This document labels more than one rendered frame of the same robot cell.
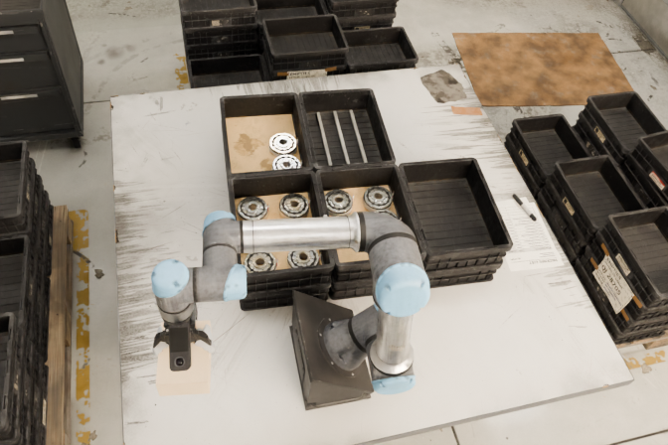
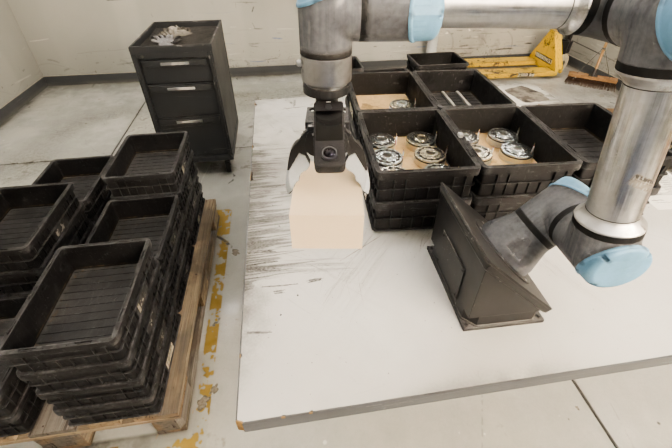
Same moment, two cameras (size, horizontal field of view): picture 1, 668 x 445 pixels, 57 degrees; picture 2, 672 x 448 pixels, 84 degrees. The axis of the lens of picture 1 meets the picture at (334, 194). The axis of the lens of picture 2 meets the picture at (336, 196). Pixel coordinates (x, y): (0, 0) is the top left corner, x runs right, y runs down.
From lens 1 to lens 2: 106 cm
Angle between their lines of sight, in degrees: 16
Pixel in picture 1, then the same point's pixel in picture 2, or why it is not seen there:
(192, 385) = (340, 224)
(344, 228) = not seen: outside the picture
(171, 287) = not seen: outside the picture
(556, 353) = not seen: outside the picture
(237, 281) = not seen: outside the picture
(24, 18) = (197, 50)
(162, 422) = (288, 334)
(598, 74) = not seen: hidden behind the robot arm
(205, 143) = not seen: hidden behind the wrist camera
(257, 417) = (404, 335)
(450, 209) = (579, 147)
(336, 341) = (504, 232)
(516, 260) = (659, 201)
